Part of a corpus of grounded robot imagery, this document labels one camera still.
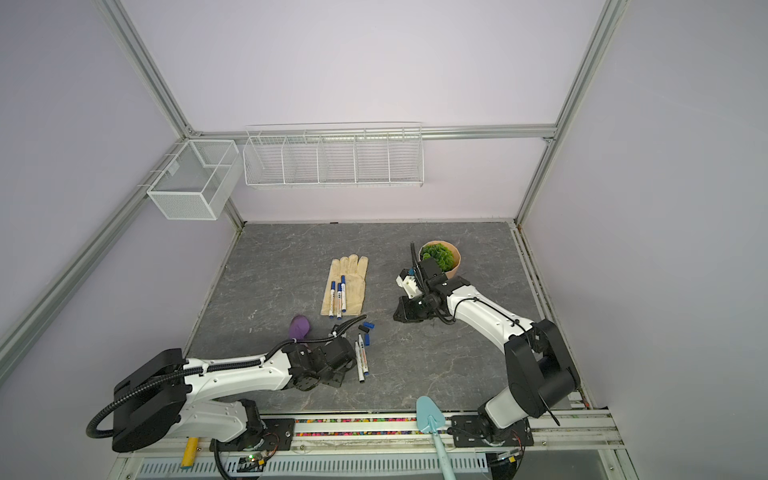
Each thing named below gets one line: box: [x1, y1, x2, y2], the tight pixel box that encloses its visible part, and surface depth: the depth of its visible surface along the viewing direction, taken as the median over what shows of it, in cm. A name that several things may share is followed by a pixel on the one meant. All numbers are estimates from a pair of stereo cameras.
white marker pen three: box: [341, 275, 346, 313], surface depth 101 cm
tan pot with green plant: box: [418, 240, 461, 279], surface depth 98 cm
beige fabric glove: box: [320, 254, 369, 319], surface depth 102 cm
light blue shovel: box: [416, 396, 457, 480], surface depth 75 cm
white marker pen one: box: [329, 281, 336, 318], surface depth 98 cm
